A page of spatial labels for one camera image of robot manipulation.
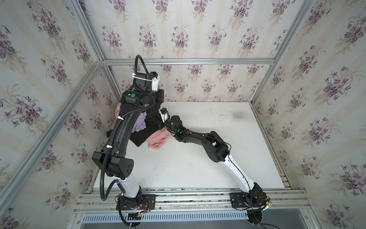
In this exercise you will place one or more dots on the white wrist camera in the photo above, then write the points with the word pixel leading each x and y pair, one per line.
pixel 153 79
pixel 164 115

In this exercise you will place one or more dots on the purple cloth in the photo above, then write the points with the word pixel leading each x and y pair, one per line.
pixel 140 123

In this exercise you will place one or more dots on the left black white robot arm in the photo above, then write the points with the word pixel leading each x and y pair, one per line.
pixel 115 168

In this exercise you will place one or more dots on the aluminium mounting rail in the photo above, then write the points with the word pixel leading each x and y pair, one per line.
pixel 190 199

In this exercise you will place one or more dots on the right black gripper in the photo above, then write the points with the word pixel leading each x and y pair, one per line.
pixel 167 122

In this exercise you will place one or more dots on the black cloth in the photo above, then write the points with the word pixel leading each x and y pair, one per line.
pixel 153 123

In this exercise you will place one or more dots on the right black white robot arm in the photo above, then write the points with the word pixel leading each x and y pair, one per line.
pixel 219 152

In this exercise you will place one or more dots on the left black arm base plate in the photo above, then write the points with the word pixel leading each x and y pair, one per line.
pixel 140 202

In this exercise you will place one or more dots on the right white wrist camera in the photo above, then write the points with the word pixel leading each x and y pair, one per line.
pixel 164 115

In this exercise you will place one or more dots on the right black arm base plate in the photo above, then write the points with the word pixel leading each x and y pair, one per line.
pixel 240 200

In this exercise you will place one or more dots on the aluminium frame enclosure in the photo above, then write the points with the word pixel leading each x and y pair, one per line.
pixel 306 82

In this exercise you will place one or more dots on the white slotted cable duct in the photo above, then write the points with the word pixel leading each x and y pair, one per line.
pixel 164 216

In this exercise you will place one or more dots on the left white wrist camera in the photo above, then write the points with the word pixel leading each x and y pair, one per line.
pixel 153 79

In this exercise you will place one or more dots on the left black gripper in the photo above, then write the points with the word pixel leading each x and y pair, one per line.
pixel 157 96

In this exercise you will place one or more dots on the pink cloth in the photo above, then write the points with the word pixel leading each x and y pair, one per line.
pixel 158 138

